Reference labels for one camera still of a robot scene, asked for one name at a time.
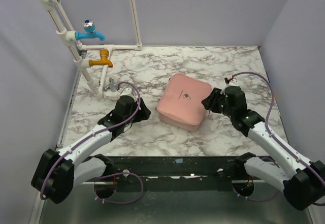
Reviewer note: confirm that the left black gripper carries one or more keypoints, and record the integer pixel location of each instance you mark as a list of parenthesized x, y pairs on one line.
[(144, 113)]

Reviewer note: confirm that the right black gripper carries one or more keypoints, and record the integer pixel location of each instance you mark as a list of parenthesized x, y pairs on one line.
[(212, 101)]

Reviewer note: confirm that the pink medicine kit case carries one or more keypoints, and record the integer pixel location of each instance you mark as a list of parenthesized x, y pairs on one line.
[(181, 103)]

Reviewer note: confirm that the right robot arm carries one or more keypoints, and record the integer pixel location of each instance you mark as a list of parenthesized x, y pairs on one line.
[(296, 176)]

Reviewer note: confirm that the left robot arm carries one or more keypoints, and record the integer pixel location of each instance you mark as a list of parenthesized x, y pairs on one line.
[(59, 171)]

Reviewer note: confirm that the chrome faucet valve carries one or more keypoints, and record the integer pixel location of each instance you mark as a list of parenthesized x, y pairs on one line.
[(111, 85)]

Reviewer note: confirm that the orange faucet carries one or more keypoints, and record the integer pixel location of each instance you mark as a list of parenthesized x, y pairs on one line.
[(103, 61)]

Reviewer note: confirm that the blue faucet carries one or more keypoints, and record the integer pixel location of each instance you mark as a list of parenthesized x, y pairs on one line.
[(90, 32)]

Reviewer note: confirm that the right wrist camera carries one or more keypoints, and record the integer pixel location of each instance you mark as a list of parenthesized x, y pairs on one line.
[(231, 81)]

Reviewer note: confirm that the white pvc pipe frame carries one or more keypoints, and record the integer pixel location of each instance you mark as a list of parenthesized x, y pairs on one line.
[(95, 76)]

